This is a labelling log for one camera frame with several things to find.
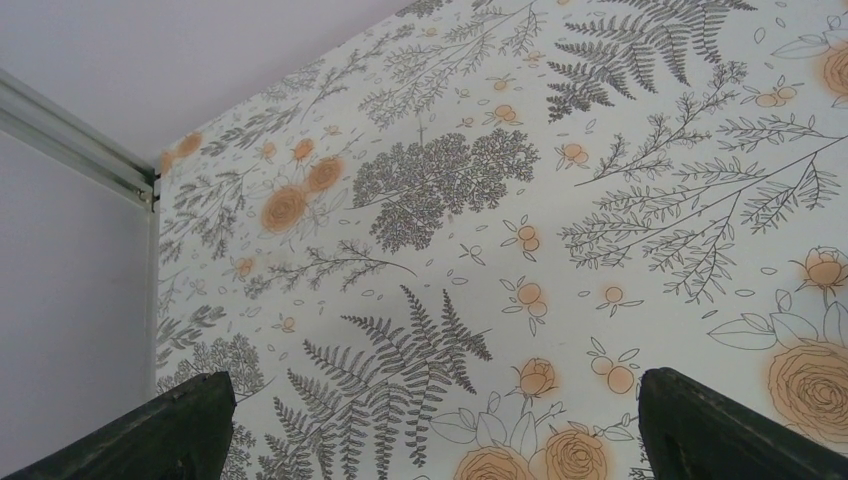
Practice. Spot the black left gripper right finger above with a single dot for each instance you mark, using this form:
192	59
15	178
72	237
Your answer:
691	431

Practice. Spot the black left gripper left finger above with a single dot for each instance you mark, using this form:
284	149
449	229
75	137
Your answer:
184	433

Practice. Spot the floral table mat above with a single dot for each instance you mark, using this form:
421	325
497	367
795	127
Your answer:
452	246

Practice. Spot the left aluminium frame post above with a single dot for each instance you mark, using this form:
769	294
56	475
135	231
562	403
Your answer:
34	119

